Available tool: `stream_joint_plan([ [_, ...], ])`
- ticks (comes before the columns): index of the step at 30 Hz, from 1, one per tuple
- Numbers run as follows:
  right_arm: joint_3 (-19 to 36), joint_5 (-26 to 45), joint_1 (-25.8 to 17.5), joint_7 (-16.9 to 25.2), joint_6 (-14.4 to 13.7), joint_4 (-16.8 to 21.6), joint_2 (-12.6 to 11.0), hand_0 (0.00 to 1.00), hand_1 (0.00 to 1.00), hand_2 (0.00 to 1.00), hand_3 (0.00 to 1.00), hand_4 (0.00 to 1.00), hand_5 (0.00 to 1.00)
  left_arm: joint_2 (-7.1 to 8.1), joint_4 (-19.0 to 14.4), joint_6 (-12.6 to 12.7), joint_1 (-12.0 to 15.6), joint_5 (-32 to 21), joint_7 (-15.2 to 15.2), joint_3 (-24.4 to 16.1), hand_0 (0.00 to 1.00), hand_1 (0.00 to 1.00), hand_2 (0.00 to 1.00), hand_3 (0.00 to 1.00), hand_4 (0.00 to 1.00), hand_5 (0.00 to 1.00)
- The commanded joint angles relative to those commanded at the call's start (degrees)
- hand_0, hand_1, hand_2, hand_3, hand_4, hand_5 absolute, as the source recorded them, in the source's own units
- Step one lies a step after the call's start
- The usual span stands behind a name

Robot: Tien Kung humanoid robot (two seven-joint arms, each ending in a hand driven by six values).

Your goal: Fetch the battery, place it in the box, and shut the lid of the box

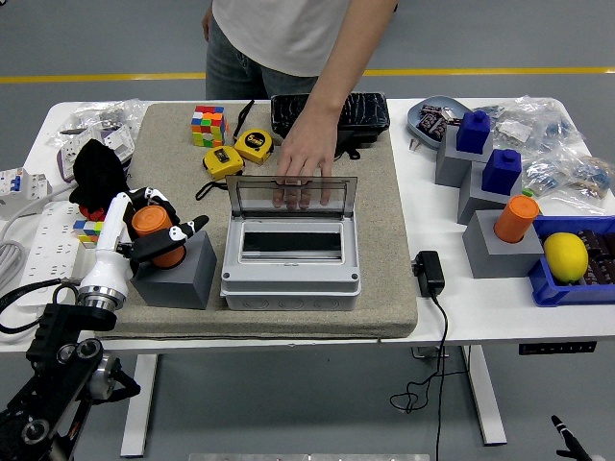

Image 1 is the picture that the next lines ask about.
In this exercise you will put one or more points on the black cloth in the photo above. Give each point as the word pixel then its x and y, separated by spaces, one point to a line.
pixel 101 173

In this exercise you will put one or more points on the dark components pile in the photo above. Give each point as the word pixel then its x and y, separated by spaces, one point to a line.
pixel 600 259

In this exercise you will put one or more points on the white power strip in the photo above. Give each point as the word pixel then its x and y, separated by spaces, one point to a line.
pixel 48 249

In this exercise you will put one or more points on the blue plastic bin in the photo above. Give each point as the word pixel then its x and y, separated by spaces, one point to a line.
pixel 552 293

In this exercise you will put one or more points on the dark patterned component packet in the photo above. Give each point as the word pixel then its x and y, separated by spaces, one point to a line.
pixel 432 127

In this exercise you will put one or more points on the person's left hand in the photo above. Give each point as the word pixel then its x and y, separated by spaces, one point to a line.
pixel 307 153

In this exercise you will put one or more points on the small metal clips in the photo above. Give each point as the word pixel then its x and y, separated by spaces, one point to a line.
pixel 415 144

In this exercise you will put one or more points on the grey junction box clear lid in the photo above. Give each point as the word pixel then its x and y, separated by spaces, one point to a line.
pixel 288 278

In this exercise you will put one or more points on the person's left forearm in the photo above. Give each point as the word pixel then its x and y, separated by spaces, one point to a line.
pixel 351 62

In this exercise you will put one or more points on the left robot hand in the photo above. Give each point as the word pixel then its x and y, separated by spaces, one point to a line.
pixel 108 259

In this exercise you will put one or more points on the white purple-edged socket panel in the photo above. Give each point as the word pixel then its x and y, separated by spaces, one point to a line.
pixel 67 161

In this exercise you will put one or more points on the small green part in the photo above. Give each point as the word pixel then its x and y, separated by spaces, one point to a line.
pixel 528 192

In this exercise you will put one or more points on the metal bracket under table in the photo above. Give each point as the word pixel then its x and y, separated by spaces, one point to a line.
pixel 425 353

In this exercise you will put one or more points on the blue-grey dish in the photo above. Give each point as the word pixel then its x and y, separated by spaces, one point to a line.
pixel 415 117

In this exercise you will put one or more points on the grey-brown mat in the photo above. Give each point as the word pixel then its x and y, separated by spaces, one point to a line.
pixel 379 192

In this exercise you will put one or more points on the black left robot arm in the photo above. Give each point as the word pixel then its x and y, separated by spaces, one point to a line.
pixel 53 336

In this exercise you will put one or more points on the white table leg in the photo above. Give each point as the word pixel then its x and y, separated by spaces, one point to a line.
pixel 485 398
pixel 139 408

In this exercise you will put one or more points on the person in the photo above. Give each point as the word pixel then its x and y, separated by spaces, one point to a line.
pixel 278 33

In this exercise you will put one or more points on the yellow tape measure round label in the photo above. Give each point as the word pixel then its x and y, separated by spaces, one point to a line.
pixel 254 144

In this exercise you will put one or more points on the blue block with knob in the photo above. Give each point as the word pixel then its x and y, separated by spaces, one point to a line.
pixel 473 134
pixel 502 173

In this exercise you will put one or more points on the large colourful puzzle cube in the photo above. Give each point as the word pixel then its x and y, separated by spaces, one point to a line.
pixel 209 127

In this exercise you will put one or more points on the black film-wrapped device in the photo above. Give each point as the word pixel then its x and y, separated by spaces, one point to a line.
pixel 365 115

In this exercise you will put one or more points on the white circuit breaker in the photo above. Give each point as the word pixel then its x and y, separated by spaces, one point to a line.
pixel 24 185

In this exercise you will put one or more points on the grey block holder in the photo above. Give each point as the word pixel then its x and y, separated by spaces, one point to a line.
pixel 451 165
pixel 475 206

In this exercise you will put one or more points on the orange cylinder battery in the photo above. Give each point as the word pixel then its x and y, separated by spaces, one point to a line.
pixel 149 223
pixel 516 218

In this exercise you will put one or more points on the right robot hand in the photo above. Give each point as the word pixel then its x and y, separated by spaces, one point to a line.
pixel 574 444

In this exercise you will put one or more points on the clear bag of parts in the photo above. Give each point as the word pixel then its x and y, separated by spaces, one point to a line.
pixel 593 185
pixel 115 113
pixel 523 125
pixel 548 173

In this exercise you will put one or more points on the black power adapter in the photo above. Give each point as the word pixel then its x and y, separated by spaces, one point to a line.
pixel 430 274

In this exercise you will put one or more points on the red object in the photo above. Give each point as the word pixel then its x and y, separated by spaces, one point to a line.
pixel 91 212

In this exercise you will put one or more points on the grey block with round hole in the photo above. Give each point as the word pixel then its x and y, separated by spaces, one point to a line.
pixel 499 254
pixel 178 288

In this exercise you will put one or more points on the person's right hand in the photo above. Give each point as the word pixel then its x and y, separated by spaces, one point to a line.
pixel 206 24

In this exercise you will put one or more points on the small colourful puzzle cube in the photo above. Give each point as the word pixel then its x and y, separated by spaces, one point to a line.
pixel 89 235

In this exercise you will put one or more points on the yellow lemon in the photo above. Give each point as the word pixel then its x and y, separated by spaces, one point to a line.
pixel 566 257

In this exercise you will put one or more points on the black table control panel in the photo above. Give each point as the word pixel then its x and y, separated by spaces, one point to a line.
pixel 557 348

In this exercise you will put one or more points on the white switch panel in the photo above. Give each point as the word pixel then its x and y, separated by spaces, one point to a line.
pixel 120 141

